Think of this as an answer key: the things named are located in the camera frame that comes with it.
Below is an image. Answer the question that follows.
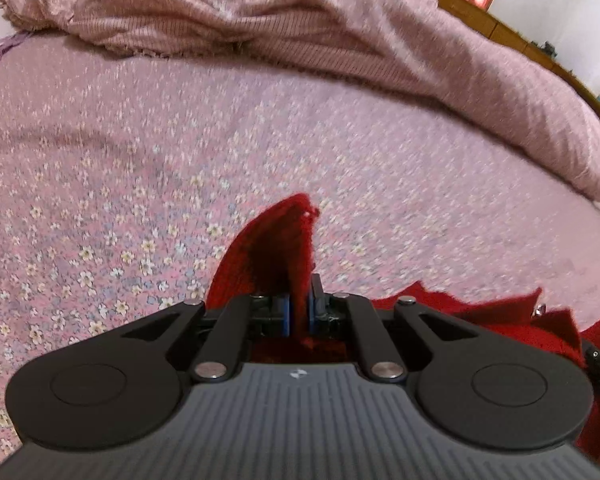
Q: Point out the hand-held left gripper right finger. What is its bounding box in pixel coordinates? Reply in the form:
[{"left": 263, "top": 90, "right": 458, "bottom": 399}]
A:
[{"left": 307, "top": 275, "right": 482, "bottom": 384}]

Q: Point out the red knit cardigan black trim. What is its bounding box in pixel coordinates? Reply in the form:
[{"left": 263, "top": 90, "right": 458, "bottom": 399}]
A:
[{"left": 205, "top": 192, "right": 600, "bottom": 466}]

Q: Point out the pink quilt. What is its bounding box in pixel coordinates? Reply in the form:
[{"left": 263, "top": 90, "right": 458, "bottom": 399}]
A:
[{"left": 0, "top": 0, "right": 600, "bottom": 202}]

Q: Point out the pink floral bed sheet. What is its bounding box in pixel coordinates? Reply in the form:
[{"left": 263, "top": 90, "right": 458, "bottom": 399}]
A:
[{"left": 0, "top": 30, "right": 600, "bottom": 466}]

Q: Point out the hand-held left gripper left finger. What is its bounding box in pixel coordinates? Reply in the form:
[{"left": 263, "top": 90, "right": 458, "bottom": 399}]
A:
[{"left": 121, "top": 294, "right": 294, "bottom": 382}]

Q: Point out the wooden headboard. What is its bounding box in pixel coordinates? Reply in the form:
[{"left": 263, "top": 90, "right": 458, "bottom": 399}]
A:
[{"left": 390, "top": 0, "right": 600, "bottom": 132}]

